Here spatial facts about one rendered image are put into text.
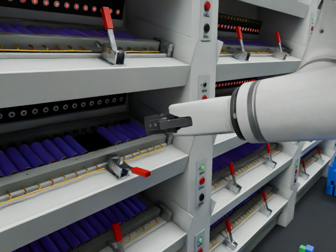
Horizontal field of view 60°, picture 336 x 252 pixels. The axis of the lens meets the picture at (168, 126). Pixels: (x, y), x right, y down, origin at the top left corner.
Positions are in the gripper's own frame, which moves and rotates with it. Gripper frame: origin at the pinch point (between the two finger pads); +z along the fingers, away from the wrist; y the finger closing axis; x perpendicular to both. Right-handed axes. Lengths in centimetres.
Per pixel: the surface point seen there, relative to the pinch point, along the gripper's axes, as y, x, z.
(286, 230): -84, 55, 11
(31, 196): 19.1, 7.7, 10.6
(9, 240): 23.6, 11.9, 8.5
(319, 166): -135, 39, 7
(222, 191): -36.3, 23.8, 11.5
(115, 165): 5.7, 6.1, 7.1
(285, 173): -85, 31, 9
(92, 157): 7.9, 4.1, 10.1
